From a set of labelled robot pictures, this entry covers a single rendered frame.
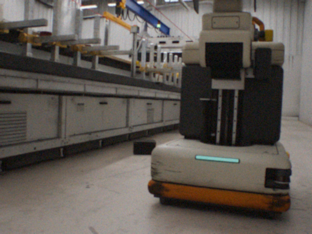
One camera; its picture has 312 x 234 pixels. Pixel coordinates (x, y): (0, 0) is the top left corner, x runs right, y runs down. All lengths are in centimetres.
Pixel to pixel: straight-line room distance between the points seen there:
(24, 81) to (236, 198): 127
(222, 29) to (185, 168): 63
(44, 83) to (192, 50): 91
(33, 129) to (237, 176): 145
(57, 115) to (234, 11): 156
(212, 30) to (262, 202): 77
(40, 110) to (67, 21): 545
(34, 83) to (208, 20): 105
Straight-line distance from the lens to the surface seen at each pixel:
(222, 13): 143
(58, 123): 246
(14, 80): 178
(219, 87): 154
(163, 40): 661
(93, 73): 235
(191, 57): 168
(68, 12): 765
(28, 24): 155
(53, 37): 176
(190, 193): 137
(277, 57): 164
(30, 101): 220
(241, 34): 136
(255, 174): 132
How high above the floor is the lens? 48
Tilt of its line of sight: 3 degrees down
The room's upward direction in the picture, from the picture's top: 2 degrees clockwise
